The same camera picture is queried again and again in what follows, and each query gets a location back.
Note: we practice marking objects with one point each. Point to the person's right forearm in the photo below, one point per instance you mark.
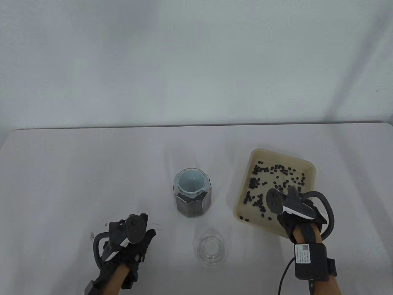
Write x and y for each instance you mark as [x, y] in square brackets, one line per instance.
[325, 287]

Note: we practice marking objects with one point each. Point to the black left hand controller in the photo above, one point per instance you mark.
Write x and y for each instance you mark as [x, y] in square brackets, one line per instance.
[135, 229]

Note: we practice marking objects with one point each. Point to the light blue funnel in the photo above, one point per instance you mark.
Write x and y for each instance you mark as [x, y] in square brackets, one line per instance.
[190, 181]

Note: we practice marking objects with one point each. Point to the person's right hand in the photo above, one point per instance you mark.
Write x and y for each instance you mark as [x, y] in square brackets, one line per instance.
[288, 222]

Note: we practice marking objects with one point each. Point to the group of dark coffee beans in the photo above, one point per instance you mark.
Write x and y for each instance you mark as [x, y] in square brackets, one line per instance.
[259, 184]
[193, 207]

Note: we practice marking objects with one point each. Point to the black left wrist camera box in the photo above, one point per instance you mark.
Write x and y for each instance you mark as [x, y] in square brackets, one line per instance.
[90, 289]

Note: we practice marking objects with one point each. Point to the beige baking tray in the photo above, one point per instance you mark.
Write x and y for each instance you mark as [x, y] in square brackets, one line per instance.
[261, 190]

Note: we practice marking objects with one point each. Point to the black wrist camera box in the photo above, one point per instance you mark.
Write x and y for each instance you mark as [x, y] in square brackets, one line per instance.
[316, 261]
[90, 289]

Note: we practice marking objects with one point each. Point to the person's left forearm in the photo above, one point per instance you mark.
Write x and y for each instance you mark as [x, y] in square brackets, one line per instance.
[110, 282]

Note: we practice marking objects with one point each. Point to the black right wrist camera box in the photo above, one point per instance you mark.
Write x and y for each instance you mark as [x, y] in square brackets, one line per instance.
[316, 261]

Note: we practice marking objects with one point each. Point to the clear glass jar lid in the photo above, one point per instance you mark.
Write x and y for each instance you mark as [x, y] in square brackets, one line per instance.
[210, 247]

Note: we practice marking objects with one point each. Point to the clear glass jar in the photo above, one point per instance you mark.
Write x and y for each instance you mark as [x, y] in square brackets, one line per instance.
[193, 202]

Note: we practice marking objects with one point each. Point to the black hand controller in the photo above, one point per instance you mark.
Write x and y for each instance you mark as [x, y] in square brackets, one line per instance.
[135, 229]
[274, 201]

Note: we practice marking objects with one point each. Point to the person's left hand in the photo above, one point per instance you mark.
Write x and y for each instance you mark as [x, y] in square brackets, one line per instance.
[135, 255]

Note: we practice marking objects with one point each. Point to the black right hand controller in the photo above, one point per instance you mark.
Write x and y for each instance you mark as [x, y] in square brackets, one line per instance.
[274, 201]

